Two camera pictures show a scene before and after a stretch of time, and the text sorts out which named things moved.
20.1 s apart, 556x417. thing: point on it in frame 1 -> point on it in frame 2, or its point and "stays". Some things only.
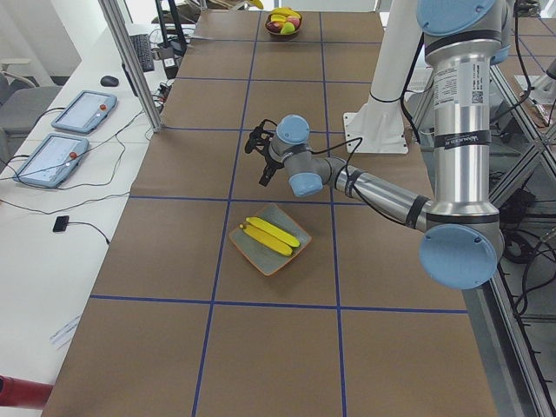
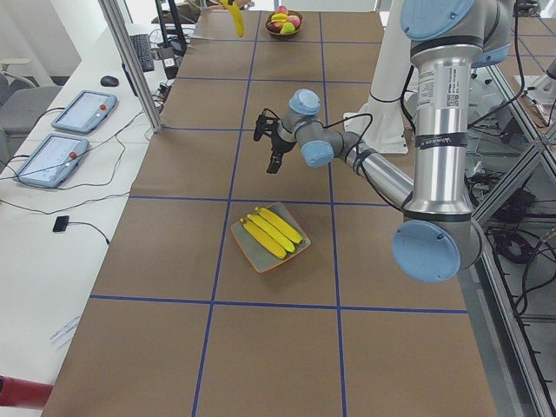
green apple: [288, 28] stays
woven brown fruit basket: [268, 19] stays
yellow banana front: [278, 17] -> [237, 16]
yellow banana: [286, 11] -> [281, 227]
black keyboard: [143, 47] stays
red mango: [274, 27] stays
